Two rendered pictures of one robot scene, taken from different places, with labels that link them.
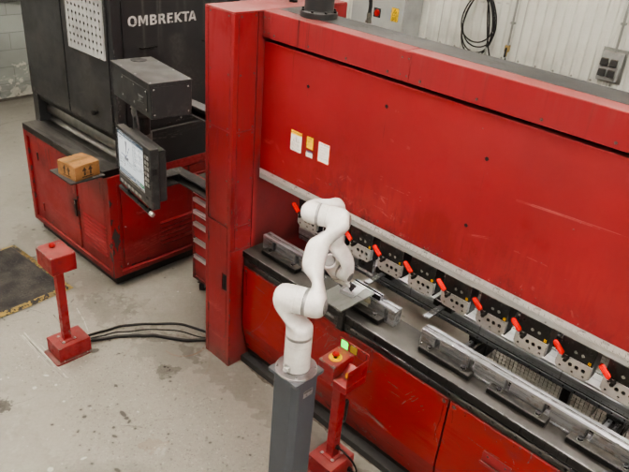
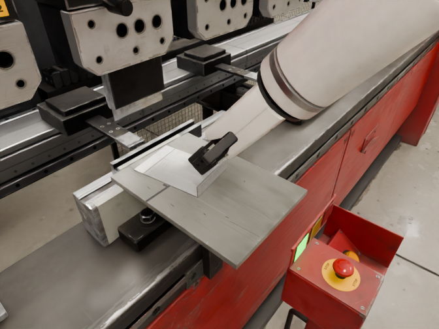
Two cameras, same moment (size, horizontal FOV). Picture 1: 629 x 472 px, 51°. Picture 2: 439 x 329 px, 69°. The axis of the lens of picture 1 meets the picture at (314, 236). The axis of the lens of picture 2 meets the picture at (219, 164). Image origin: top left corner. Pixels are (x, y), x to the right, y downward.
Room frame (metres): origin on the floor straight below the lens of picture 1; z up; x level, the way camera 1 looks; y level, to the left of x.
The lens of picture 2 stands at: (2.91, 0.20, 1.33)
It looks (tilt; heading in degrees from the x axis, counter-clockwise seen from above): 37 degrees down; 268
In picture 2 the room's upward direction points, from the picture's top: straight up
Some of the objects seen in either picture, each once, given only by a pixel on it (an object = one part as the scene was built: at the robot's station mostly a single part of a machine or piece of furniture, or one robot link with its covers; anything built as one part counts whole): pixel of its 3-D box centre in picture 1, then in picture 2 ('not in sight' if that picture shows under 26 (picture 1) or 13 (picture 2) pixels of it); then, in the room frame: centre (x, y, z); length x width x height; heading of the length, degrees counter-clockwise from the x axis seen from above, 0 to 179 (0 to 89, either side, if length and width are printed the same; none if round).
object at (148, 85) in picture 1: (153, 142); not in sight; (3.51, 0.97, 1.53); 0.51 x 0.25 x 0.85; 40
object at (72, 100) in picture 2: (381, 273); (96, 118); (3.14, -0.39, 1.01); 0.26 x 0.12 x 0.05; 137
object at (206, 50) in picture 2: (440, 306); (223, 64); (2.86, -0.69, 1.01); 0.26 x 0.12 x 0.05; 137
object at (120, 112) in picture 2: (366, 264); (135, 82); (3.02, -0.29, 1.13); 0.10 x 0.02 x 0.10; 47
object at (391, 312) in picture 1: (370, 301); (172, 168); (2.99, -0.33, 0.92); 0.39 x 0.06 x 0.10; 47
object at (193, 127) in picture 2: (368, 289); (160, 147); (3.00, -0.32, 0.98); 0.20 x 0.03 x 0.03; 47
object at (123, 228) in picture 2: (359, 308); (187, 195); (2.95, -0.28, 0.89); 0.30 x 0.05 x 0.03; 47
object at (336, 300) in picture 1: (345, 295); (206, 185); (2.91, -0.19, 1.00); 0.26 x 0.18 x 0.01; 137
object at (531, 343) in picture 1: (536, 331); not in sight; (2.36, -1.01, 1.26); 0.15 x 0.09 x 0.17; 47
